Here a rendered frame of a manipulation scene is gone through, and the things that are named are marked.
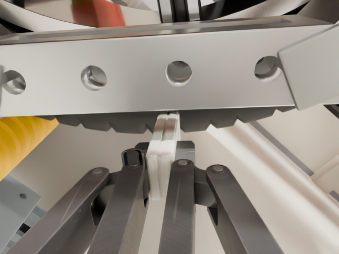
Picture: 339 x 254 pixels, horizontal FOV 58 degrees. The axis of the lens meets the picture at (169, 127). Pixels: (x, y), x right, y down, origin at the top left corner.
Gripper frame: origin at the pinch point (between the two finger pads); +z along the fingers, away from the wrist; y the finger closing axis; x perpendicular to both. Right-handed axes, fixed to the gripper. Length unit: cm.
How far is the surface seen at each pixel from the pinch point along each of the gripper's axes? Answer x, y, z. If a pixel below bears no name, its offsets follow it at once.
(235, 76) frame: 5.4, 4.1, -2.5
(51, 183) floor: -44, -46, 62
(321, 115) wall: -152, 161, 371
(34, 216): -34, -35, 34
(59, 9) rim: 8.8, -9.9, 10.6
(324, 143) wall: -194, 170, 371
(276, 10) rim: 7.8, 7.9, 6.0
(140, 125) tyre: -0.7, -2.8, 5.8
